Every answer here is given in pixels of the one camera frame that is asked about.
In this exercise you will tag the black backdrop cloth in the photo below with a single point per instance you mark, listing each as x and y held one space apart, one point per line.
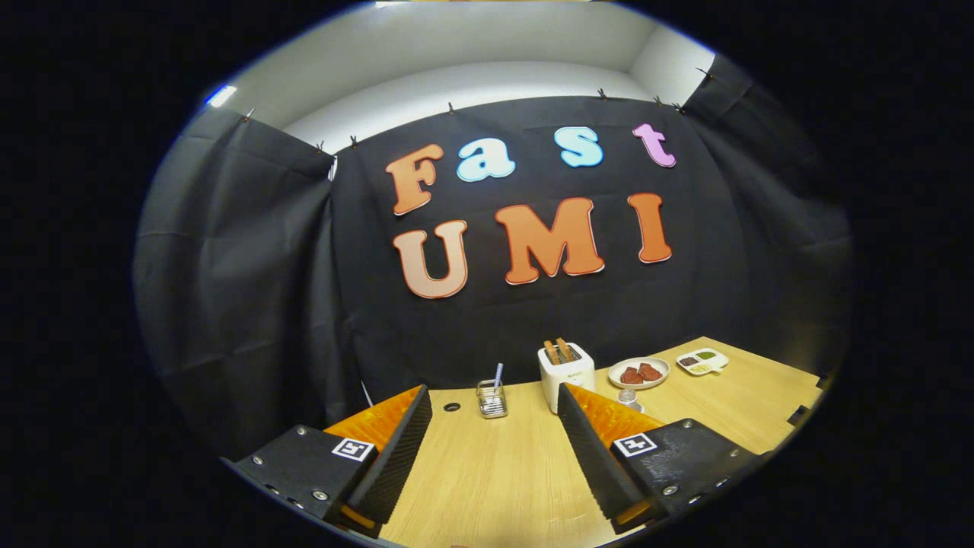
243 304

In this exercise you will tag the white round plate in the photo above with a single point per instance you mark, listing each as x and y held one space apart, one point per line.
639 386

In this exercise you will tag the wooden table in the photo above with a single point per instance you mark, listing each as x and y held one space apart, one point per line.
494 472

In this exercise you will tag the white divided dish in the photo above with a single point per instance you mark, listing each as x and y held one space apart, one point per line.
704 361

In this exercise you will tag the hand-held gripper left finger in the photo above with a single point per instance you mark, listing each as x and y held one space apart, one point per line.
396 457

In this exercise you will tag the ceiling light strip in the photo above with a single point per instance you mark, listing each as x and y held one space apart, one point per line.
222 96

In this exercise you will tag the toast slice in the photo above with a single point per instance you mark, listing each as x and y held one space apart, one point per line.
565 348
551 352

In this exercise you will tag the white straw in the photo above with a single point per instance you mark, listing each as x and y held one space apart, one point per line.
498 374

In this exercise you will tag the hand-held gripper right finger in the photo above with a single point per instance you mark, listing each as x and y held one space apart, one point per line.
592 457

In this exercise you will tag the brown meat piece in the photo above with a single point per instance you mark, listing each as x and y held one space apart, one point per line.
651 372
631 376

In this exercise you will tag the white toaster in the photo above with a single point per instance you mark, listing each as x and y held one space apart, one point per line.
563 380

